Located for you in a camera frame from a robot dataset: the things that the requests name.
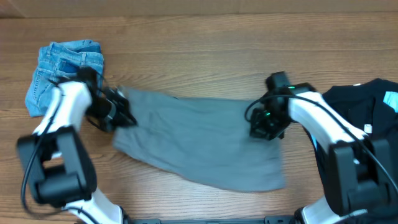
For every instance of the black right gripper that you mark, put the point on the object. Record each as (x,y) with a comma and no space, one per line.
(255,130)

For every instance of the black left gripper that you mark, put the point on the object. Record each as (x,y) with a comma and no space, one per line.
(129,119)

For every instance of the grey cotton shorts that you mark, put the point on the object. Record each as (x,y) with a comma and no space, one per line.
(204,140)

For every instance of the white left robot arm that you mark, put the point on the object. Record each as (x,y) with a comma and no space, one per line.
(57,168)

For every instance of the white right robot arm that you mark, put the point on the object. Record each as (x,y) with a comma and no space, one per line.
(355,170)

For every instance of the folded blue denim shorts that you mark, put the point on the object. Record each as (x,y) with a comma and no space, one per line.
(61,60)

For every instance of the black t-shirt pile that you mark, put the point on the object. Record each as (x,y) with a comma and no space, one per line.
(371,107)

